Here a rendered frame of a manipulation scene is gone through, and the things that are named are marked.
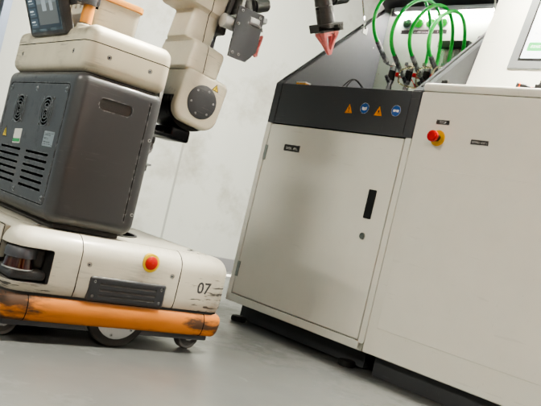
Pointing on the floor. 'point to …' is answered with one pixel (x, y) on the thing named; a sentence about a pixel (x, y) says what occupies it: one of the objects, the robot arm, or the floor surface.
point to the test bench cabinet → (271, 320)
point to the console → (468, 242)
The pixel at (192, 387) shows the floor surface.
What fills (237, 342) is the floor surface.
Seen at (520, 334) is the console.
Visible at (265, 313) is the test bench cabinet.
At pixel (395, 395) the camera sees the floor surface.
